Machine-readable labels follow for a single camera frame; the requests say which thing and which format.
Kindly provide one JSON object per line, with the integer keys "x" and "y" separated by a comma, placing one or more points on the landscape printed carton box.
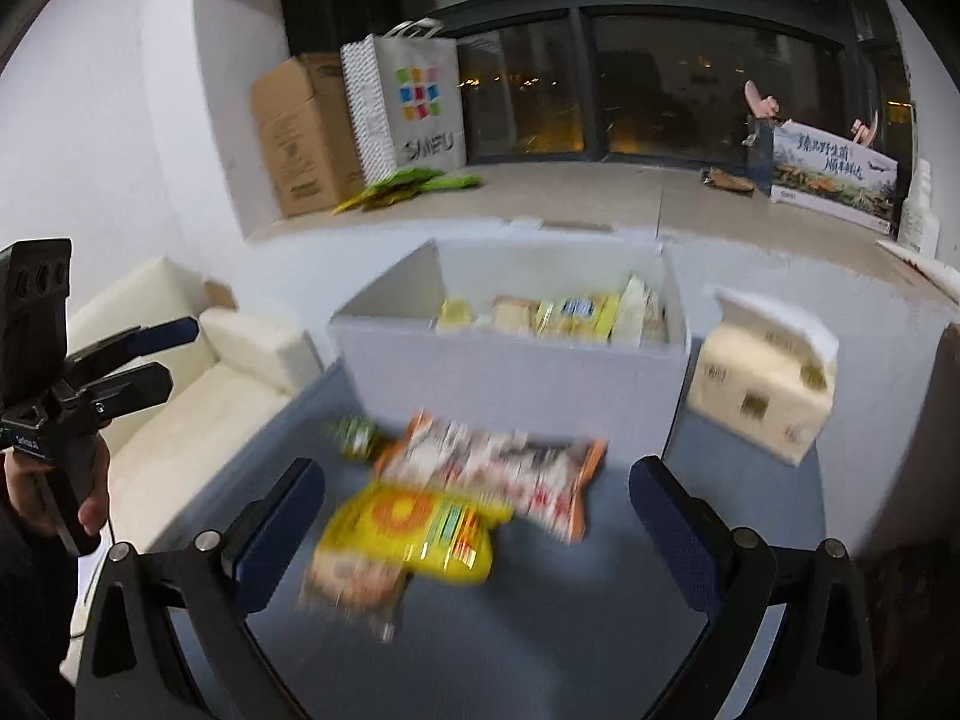
{"x": 805, "y": 167}

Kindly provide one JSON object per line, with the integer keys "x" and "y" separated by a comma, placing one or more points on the small rice cracker bag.
{"x": 356, "y": 588}

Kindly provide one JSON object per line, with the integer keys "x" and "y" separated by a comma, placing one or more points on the white cardboard storage box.
{"x": 400, "y": 365}

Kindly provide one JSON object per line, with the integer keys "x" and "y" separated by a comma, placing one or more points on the Lays rice cracker bag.
{"x": 514, "y": 316}

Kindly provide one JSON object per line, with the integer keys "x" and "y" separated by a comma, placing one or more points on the green snack packets on sill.
{"x": 403, "y": 186}

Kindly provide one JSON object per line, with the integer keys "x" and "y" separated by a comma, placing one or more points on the left forearm black sleeve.
{"x": 38, "y": 594}

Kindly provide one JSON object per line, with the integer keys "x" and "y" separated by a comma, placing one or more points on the white orange noodle snack bag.
{"x": 540, "y": 480}

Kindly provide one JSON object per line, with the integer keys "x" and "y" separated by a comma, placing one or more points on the left hand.
{"x": 22, "y": 475}

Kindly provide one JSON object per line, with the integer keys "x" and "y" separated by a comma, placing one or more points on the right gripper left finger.
{"x": 264, "y": 539}

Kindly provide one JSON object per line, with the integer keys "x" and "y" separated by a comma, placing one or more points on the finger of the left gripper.
{"x": 122, "y": 394}
{"x": 110, "y": 354}

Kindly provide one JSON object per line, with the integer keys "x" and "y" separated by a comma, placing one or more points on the cream sofa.
{"x": 239, "y": 373}

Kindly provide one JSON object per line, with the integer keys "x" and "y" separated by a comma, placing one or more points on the illustrated egg cookie snack bag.
{"x": 640, "y": 316}

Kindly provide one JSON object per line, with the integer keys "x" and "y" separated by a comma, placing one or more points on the beige tissue pack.
{"x": 767, "y": 373}

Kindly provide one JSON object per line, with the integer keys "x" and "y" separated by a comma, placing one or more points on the yellow sunflower seed bag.
{"x": 442, "y": 536}

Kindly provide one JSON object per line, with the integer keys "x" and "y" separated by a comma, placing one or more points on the brown paper scrap on sill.
{"x": 722, "y": 180}

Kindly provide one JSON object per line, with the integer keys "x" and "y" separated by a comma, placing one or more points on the white plastic bottle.
{"x": 919, "y": 227}

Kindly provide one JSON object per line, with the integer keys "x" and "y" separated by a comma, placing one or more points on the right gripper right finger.
{"x": 691, "y": 539}

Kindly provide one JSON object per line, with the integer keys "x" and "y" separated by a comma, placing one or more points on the white SANFU shopping bag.
{"x": 403, "y": 92}

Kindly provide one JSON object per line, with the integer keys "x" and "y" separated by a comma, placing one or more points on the green pea snack packet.
{"x": 359, "y": 438}

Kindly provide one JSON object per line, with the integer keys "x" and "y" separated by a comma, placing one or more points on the brown cardboard box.
{"x": 306, "y": 134}

